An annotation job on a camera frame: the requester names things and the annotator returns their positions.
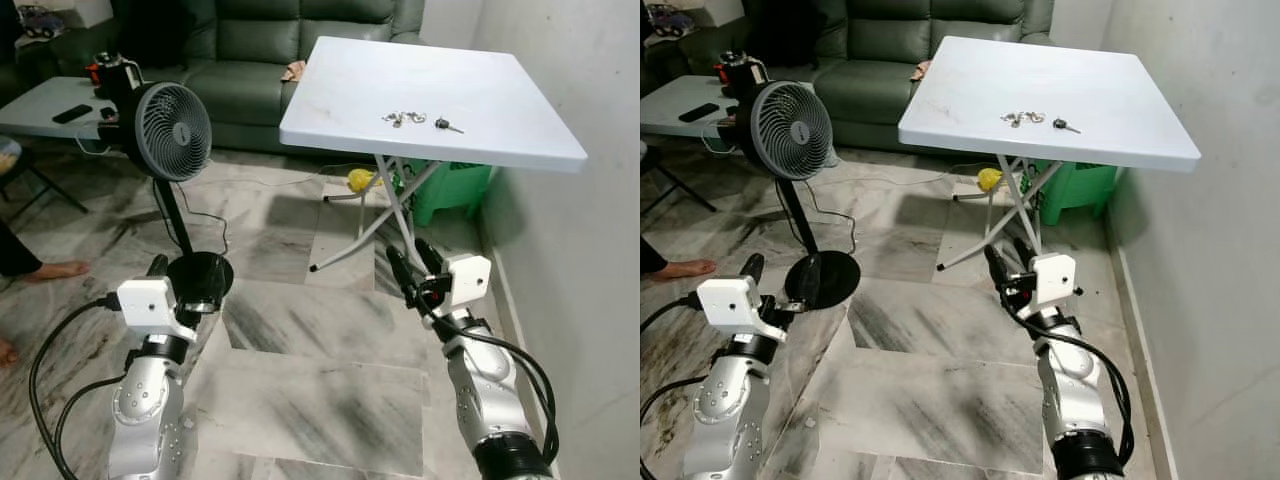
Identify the person's bare foot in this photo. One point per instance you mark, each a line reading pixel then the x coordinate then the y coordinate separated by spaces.
pixel 688 269
pixel 7 352
pixel 55 271

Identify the green plastic bin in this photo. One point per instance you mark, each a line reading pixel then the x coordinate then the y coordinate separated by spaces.
pixel 1085 190
pixel 455 190

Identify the small yellow object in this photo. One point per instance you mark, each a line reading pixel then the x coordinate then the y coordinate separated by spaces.
pixel 990 180
pixel 360 180

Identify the person's leg black trousers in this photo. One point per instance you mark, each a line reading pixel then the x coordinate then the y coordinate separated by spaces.
pixel 15 255
pixel 650 260

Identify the black headed key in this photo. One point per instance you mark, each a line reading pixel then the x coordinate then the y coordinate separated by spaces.
pixel 442 124
pixel 1059 124

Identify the black standing fan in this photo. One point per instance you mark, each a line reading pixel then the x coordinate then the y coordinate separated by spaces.
pixel 175 130
pixel 795 128

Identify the black remote control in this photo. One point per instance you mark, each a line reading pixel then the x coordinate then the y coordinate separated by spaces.
pixel 72 113
pixel 698 112

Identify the low white table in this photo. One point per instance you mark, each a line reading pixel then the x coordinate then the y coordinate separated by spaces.
pixel 672 100
pixel 35 105

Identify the red and black appliance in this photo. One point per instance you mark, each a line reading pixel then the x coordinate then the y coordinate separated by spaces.
pixel 740 72
pixel 115 75

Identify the dark green leather sofa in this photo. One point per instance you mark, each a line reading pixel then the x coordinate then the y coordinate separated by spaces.
pixel 880 40
pixel 250 40

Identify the white cabinet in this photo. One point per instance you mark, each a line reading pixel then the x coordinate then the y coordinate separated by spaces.
pixel 718 12
pixel 80 12

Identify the toy car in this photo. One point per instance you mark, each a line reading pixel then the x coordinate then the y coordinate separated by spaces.
pixel 38 22
pixel 665 20

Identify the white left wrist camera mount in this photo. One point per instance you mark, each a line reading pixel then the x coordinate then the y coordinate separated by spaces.
pixel 725 300
pixel 145 300

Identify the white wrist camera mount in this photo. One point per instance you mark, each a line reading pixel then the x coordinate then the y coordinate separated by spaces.
pixel 1055 278
pixel 470 280
pixel 725 300
pixel 145 300

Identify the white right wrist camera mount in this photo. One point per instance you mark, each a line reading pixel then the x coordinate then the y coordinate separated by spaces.
pixel 470 280
pixel 1055 278

